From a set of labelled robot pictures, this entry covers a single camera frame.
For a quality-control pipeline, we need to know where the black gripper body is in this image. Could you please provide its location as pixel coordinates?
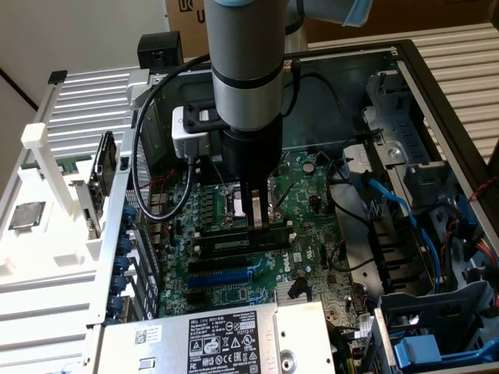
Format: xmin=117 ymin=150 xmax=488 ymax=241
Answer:
xmin=221 ymin=116 xmax=284 ymax=185

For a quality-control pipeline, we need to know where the green RAM stick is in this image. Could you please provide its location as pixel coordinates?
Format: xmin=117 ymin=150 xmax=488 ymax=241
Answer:
xmin=198 ymin=228 xmax=293 ymax=253
xmin=21 ymin=154 xmax=94 ymax=176

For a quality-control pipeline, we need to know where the silver CPU socket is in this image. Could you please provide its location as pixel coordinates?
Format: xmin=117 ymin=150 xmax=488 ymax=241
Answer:
xmin=218 ymin=182 xmax=285 ymax=228

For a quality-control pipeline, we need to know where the thin metal locking lever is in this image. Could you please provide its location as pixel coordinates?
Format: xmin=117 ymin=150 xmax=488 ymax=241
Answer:
xmin=272 ymin=150 xmax=293 ymax=211
xmin=210 ymin=157 xmax=228 ymax=192

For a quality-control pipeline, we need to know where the long black expansion slot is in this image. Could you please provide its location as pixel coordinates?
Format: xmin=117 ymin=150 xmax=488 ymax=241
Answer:
xmin=188 ymin=255 xmax=249 ymax=274

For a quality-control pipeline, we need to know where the open Dell PC case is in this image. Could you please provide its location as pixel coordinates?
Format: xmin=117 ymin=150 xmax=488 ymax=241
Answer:
xmin=83 ymin=38 xmax=499 ymax=374

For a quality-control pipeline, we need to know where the green Dell motherboard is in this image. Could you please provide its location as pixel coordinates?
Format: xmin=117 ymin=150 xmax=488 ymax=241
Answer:
xmin=150 ymin=150 xmax=377 ymax=326

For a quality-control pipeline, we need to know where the blue expansion slot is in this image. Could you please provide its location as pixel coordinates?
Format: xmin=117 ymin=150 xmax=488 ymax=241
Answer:
xmin=186 ymin=269 xmax=253 ymax=289

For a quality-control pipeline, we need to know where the silver finned heat sink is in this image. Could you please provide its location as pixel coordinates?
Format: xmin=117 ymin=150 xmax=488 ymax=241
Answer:
xmin=275 ymin=278 xmax=313 ymax=304

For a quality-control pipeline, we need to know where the silver rear port stack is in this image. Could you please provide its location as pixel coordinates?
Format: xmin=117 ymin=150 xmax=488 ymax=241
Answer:
xmin=149 ymin=192 xmax=169 ymax=254

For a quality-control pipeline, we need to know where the printed Universal Robots cardboard box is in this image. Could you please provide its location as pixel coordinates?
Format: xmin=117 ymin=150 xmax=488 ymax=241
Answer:
xmin=165 ymin=0 xmax=207 ymax=59

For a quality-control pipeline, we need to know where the grey power supply unit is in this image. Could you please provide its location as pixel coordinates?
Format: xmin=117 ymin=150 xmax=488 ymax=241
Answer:
xmin=93 ymin=300 xmax=336 ymax=374

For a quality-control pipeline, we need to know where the black plastic box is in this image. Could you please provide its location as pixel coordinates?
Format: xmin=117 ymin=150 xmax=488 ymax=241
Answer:
xmin=137 ymin=31 xmax=185 ymax=70

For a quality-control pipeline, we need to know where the grey metal drive cage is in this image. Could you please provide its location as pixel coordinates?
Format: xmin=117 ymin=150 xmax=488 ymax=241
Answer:
xmin=361 ymin=69 xmax=434 ymax=172

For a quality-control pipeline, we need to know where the black graphics card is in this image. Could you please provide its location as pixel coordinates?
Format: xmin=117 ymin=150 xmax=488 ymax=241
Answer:
xmin=86 ymin=131 xmax=118 ymax=239

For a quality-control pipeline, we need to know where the silver CPU chip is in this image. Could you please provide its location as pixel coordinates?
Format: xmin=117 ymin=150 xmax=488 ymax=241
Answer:
xmin=9 ymin=201 xmax=47 ymax=231

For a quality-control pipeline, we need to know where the grey disk bay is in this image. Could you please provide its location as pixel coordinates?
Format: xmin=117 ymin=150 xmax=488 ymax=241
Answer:
xmin=373 ymin=280 xmax=499 ymax=374

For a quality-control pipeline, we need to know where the white plastic parts rack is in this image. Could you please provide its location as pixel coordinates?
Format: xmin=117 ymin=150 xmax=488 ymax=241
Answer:
xmin=0 ymin=122 xmax=104 ymax=284

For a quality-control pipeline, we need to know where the blue disk bay latch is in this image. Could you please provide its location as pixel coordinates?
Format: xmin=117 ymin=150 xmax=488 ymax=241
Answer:
xmin=392 ymin=333 xmax=499 ymax=370

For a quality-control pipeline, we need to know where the plain brown cardboard box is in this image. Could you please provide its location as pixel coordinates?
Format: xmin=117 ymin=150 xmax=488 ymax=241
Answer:
xmin=303 ymin=0 xmax=499 ymax=44

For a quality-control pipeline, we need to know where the thick black camera cable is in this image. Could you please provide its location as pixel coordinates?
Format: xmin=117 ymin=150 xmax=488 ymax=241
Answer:
xmin=131 ymin=53 xmax=214 ymax=223

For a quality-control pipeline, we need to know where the red black twisted wire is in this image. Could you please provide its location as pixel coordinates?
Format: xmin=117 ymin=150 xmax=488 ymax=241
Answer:
xmin=466 ymin=178 xmax=499 ymax=203
xmin=147 ymin=170 xmax=176 ymax=192

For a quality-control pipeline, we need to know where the black cable brass connector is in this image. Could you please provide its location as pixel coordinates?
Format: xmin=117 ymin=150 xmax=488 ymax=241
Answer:
xmin=281 ymin=58 xmax=302 ymax=118

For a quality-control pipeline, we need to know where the black wire with plug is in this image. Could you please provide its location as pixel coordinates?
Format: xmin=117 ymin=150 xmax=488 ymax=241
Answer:
xmin=299 ymin=72 xmax=385 ymax=141

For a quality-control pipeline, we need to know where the thin black looped wire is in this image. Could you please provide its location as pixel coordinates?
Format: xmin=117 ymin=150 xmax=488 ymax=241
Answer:
xmin=327 ymin=237 xmax=387 ymax=273

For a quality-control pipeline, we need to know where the white corner bracket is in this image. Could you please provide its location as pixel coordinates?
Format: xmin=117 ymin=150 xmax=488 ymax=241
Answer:
xmin=125 ymin=83 xmax=155 ymax=118

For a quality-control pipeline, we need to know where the long blue SATA wire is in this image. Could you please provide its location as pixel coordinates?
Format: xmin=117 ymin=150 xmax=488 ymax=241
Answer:
xmin=350 ymin=170 xmax=449 ymax=291

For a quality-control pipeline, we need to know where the grey plastic bracket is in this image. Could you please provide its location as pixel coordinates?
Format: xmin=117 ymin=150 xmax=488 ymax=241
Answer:
xmin=403 ymin=161 xmax=460 ymax=207

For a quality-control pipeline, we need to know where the short blue SATA wire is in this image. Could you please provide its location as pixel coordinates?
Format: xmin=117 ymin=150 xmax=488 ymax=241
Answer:
xmin=455 ymin=193 xmax=477 ymax=239

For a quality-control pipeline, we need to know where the red yellow wire bundle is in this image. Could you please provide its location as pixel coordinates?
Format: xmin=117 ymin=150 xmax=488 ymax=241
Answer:
xmin=471 ymin=237 xmax=499 ymax=270

